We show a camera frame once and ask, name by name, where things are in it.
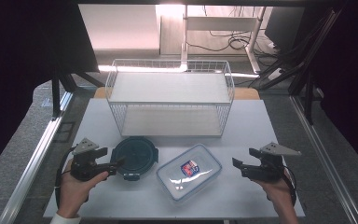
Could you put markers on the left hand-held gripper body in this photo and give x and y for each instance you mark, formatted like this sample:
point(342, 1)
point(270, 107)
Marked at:
point(84, 165)

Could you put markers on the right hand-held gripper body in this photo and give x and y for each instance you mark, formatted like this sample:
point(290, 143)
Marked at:
point(268, 166)

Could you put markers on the round dark teal food container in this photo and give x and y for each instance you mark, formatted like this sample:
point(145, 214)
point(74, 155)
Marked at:
point(135, 155)

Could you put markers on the clear rectangular food container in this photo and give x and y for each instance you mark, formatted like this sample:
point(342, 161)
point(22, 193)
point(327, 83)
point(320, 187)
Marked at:
point(188, 171)

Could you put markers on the person's right hand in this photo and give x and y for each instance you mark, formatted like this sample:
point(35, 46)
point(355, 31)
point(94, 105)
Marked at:
point(275, 193)

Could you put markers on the person's left hand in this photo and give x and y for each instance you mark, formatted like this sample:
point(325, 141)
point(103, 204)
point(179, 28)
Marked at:
point(74, 193)

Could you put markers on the black tripod stand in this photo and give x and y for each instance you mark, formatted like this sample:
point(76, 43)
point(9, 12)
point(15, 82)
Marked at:
point(59, 90)

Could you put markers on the black metal stand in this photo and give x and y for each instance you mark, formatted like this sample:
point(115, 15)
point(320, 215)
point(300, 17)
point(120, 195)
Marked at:
point(304, 71)

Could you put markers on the dark curtain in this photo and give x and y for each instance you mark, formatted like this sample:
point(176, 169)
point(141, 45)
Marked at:
point(18, 62)
point(354, 77)

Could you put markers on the white cabinet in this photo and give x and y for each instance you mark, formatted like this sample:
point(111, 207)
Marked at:
point(121, 26)

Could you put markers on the black monitor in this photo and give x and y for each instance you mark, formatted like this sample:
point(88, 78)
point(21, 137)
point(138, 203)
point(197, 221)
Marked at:
point(282, 26)

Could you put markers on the aluminium rail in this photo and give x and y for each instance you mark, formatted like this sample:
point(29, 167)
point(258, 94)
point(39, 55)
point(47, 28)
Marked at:
point(34, 161)
point(323, 155)

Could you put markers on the white desk frame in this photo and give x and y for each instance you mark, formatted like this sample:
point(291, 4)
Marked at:
point(220, 23)

